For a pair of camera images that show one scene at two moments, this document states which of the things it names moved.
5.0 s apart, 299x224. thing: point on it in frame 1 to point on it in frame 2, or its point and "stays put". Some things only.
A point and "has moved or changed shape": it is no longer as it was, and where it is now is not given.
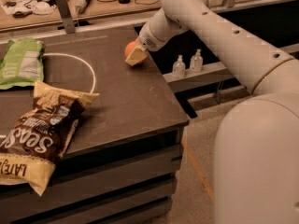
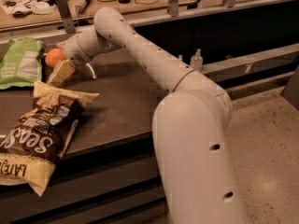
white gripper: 149,41 to 73,51
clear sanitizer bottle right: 196,63 stays put
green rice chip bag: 21,63 stays put
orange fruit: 131,47 has moved or changed shape
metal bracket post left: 62,1 stays put
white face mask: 42,7 stays put
